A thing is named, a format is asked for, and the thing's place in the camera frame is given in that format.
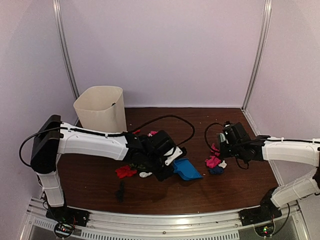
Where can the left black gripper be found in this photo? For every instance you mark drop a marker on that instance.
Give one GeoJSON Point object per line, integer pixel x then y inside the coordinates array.
{"type": "Point", "coordinates": [161, 176]}

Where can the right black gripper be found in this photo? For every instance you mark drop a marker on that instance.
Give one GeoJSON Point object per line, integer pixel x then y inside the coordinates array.
{"type": "Point", "coordinates": [224, 153]}

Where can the blue plastic dustpan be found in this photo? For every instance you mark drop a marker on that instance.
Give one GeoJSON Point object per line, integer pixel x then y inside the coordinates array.
{"type": "Point", "coordinates": [185, 169]}

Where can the mint green hand brush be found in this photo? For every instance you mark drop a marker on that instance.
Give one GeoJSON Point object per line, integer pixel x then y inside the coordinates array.
{"type": "Point", "coordinates": [221, 138]}

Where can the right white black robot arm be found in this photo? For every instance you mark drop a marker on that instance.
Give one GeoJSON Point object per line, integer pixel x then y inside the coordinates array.
{"type": "Point", "coordinates": [235, 142]}

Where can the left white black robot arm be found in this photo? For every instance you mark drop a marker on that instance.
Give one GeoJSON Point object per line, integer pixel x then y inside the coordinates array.
{"type": "Point", "coordinates": [56, 138]}

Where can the white scrap centre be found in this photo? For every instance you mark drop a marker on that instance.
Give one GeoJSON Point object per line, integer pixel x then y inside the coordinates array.
{"type": "Point", "coordinates": [223, 164]}

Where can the pink scrap centre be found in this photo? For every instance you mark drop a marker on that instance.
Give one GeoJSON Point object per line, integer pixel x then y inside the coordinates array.
{"type": "Point", "coordinates": [213, 159]}

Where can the navy scrap front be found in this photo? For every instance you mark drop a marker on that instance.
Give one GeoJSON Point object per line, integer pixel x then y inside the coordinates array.
{"type": "Point", "coordinates": [216, 170]}

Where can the green scrap centre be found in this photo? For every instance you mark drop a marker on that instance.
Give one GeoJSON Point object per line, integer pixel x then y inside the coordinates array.
{"type": "Point", "coordinates": [138, 167]}

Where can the red paper scrap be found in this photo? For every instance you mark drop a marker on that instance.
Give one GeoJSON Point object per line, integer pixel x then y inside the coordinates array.
{"type": "Point", "coordinates": [125, 172]}

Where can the pink white scrap back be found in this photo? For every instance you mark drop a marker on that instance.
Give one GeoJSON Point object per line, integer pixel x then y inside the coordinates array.
{"type": "Point", "coordinates": [152, 133]}

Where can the black scrap front left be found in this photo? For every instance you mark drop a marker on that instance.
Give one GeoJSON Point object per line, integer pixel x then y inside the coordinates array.
{"type": "Point", "coordinates": [119, 194]}

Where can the beige plastic waste bin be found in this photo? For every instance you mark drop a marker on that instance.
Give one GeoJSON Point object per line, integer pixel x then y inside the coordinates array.
{"type": "Point", "coordinates": [102, 108]}

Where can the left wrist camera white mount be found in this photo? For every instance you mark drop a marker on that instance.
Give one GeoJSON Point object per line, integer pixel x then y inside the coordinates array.
{"type": "Point", "coordinates": [174, 154]}

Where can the front aluminium rail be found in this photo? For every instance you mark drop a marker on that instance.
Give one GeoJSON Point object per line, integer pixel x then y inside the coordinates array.
{"type": "Point", "coordinates": [223, 225]}

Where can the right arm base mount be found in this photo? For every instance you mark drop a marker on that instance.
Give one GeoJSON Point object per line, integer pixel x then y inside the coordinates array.
{"type": "Point", "coordinates": [262, 218]}

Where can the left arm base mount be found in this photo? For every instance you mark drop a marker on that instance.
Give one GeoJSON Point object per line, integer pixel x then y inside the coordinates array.
{"type": "Point", "coordinates": [67, 219]}

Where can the right aluminium frame post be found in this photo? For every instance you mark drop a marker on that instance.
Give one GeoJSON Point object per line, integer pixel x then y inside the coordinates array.
{"type": "Point", "coordinates": [264, 31]}

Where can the aluminium frame post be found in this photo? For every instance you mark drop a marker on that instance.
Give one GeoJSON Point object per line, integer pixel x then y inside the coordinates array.
{"type": "Point", "coordinates": [264, 31]}
{"type": "Point", "coordinates": [64, 47]}

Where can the left aluminium frame post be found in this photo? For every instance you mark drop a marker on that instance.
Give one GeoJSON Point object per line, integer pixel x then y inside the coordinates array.
{"type": "Point", "coordinates": [64, 47]}

